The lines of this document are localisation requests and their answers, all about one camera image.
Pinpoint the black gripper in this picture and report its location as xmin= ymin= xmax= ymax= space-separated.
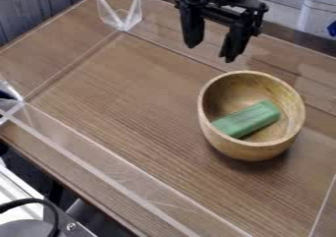
xmin=175 ymin=0 xmax=270 ymax=63

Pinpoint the green rectangular block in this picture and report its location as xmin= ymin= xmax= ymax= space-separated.
xmin=211 ymin=100 xmax=282 ymax=139

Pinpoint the brown wooden bowl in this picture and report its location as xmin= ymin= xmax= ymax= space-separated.
xmin=198 ymin=71 xmax=306 ymax=161

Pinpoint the white container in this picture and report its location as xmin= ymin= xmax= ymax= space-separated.
xmin=296 ymin=0 xmax=336 ymax=40

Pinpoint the clear acrylic front barrier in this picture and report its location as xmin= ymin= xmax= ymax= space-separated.
xmin=0 ymin=79 xmax=252 ymax=237

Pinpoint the clear acrylic corner bracket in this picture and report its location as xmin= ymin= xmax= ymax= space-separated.
xmin=96 ymin=0 xmax=143 ymax=31

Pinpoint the black cable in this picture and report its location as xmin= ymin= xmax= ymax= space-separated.
xmin=0 ymin=197 xmax=60 ymax=237

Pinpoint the grey metal bracket with screw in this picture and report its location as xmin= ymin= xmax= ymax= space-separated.
xmin=0 ymin=198 xmax=98 ymax=237

